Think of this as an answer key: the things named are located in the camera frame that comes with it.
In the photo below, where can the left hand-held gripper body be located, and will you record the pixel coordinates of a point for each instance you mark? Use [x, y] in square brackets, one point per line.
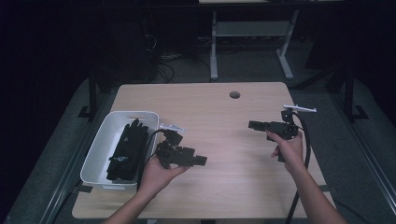
[174, 155]

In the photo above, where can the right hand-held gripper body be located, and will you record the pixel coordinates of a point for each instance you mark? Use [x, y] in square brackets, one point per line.
[286, 129]

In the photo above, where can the black glove with triangle logo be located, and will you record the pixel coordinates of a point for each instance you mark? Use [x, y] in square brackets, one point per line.
[127, 146]

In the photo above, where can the black glove with outlined patch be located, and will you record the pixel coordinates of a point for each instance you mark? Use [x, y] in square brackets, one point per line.
[120, 176]

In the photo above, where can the white plastic bin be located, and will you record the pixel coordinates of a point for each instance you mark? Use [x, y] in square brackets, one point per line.
[102, 152]

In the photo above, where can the person's right hand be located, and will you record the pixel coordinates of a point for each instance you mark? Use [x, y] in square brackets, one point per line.
[291, 152]

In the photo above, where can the person's left hand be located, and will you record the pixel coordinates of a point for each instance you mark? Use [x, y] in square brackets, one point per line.
[155, 180]

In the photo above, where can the black tape piece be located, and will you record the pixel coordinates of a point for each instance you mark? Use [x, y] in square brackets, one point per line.
[84, 188]
[323, 188]

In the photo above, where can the black metal post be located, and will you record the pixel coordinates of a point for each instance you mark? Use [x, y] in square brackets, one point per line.
[348, 93]
[92, 93]

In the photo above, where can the aluminium floor rail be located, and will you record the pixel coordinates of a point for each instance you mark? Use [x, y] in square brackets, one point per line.
[367, 152]
[68, 168]

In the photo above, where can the grey metal desk frame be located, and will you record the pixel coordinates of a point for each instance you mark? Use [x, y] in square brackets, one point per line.
[249, 28]

